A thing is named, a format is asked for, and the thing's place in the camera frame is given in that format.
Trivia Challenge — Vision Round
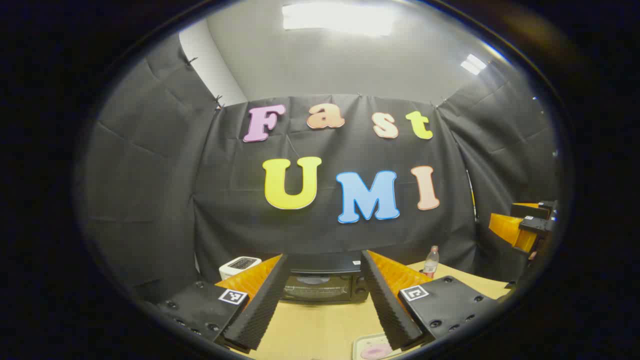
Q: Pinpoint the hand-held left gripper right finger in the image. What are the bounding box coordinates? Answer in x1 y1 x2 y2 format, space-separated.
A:
361 250 508 351

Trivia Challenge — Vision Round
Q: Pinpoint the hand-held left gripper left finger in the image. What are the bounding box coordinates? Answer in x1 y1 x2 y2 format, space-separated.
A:
150 253 290 352

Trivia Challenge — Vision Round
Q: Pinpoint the cream square food plate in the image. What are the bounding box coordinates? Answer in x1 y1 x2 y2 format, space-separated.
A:
351 332 406 360

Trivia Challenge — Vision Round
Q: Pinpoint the pink round food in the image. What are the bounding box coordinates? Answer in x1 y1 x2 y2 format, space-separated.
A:
361 342 393 360

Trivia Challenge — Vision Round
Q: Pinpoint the black electric oven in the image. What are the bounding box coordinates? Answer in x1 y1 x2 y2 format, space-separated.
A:
278 251 372 304

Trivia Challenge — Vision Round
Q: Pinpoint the white toaster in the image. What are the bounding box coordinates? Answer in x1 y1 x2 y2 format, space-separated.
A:
219 256 262 282

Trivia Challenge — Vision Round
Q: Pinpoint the clear red label water bottle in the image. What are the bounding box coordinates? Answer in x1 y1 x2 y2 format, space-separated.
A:
423 245 440 279

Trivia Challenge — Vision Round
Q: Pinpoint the black backdrop cloth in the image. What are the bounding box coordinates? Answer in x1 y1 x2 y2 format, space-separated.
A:
75 32 561 301

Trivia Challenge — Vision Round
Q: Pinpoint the small ceiling light panel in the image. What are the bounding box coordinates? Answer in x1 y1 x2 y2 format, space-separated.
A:
460 53 488 76

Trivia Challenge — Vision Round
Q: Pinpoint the large ceiling light panel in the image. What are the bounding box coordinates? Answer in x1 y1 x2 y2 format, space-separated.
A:
281 2 396 37

